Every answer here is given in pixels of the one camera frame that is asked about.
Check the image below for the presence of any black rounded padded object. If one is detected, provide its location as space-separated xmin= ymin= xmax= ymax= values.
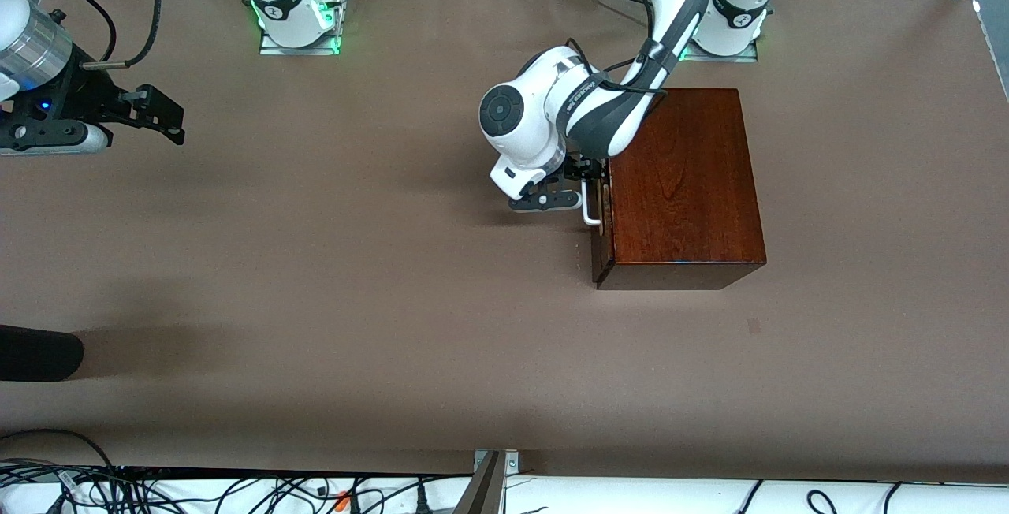
xmin=0 ymin=324 xmax=85 ymax=382

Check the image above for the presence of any black arched cable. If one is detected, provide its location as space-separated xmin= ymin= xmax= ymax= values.
xmin=0 ymin=428 xmax=119 ymax=474

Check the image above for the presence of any dark brown wooden cabinet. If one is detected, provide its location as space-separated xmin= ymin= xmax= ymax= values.
xmin=591 ymin=88 xmax=767 ymax=291

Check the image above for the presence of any white tagged cable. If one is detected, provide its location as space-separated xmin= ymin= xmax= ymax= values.
xmin=47 ymin=467 xmax=84 ymax=514

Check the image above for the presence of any aluminium bracket with profile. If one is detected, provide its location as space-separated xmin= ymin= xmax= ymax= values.
xmin=453 ymin=449 xmax=521 ymax=514

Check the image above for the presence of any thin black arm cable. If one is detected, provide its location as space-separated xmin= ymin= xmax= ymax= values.
xmin=39 ymin=0 xmax=119 ymax=62

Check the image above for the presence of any black looped cable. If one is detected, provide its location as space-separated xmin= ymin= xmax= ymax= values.
xmin=804 ymin=487 xmax=843 ymax=514

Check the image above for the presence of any wooden drawer with white handle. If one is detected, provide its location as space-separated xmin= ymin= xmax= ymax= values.
xmin=582 ymin=180 xmax=614 ymax=240

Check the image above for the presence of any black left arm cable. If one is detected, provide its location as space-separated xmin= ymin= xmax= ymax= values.
xmin=564 ymin=0 xmax=671 ymax=97

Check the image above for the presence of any white ledge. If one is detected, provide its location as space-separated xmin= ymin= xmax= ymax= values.
xmin=0 ymin=463 xmax=1009 ymax=514

